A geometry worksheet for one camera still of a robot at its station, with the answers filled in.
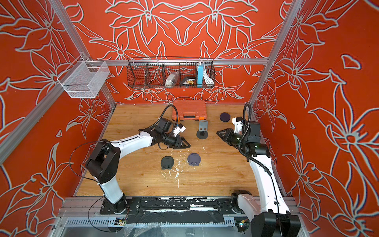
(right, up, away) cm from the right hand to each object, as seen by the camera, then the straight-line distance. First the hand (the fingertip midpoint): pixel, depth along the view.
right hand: (216, 132), depth 74 cm
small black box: (-14, +31, +13) cm, 36 cm away
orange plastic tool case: (-13, +14, +42) cm, 46 cm away
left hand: (-14, -9, +8) cm, 19 cm away
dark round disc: (+14, +8, +37) cm, 40 cm away
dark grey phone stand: (-4, -4, +29) cm, 30 cm away
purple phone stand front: (-11, -18, +15) cm, 25 cm away
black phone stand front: (-27, -20, +15) cm, 37 cm away
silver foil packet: (-25, +32, +18) cm, 44 cm away
